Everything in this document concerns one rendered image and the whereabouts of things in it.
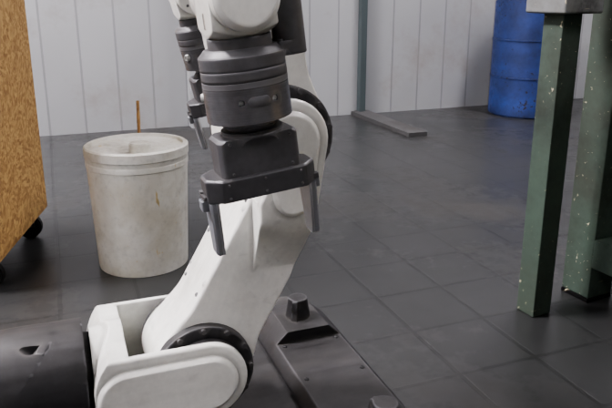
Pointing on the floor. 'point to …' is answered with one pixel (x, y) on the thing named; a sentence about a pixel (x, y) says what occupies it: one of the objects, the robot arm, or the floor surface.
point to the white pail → (139, 201)
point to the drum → (515, 59)
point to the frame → (593, 175)
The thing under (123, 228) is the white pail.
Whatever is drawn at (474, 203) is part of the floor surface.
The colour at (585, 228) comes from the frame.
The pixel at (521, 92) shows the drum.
